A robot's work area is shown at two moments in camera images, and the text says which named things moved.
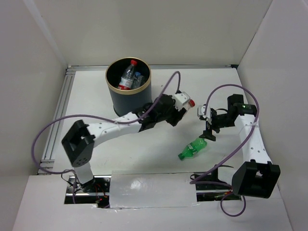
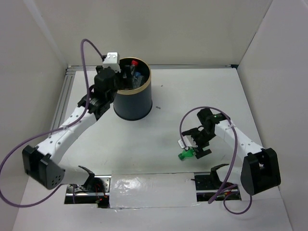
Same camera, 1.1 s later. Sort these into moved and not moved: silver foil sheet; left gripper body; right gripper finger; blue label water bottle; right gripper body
Moved: right gripper body; left gripper body; right gripper finger
Not moved: blue label water bottle; silver foil sheet
